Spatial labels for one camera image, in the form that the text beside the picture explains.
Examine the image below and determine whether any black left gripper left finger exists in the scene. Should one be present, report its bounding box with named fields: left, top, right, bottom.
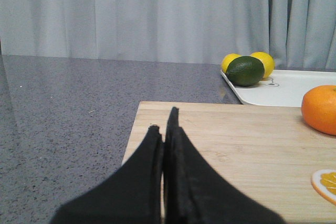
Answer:
left=51, top=125, right=164, bottom=223

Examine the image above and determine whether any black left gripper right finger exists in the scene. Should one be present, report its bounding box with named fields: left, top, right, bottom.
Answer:
left=163, top=107, right=285, bottom=223

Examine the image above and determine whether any orange fruit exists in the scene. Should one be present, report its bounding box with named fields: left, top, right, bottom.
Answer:
left=301, top=85, right=335, bottom=135

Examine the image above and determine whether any white serving tray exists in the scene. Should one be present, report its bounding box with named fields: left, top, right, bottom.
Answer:
left=221, top=70, right=335, bottom=107

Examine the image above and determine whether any wooden cutting board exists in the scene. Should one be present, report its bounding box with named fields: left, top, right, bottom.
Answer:
left=124, top=101, right=335, bottom=223

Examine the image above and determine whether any orange slice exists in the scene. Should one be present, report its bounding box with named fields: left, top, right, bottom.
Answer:
left=311, top=169, right=336, bottom=205

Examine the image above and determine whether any green lime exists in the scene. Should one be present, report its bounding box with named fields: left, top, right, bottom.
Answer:
left=225, top=56, right=265, bottom=87

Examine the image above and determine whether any yellow lemon left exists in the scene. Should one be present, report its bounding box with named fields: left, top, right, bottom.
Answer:
left=221, top=53, right=241, bottom=73

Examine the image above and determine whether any yellow lemon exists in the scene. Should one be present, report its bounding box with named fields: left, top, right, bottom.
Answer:
left=250, top=51, right=275, bottom=79
left=221, top=53, right=241, bottom=73

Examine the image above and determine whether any yellow lemon right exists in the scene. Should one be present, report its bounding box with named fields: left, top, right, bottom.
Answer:
left=250, top=51, right=275, bottom=79

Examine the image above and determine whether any grey curtain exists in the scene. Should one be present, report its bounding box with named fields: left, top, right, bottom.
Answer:
left=1, top=0, right=335, bottom=70

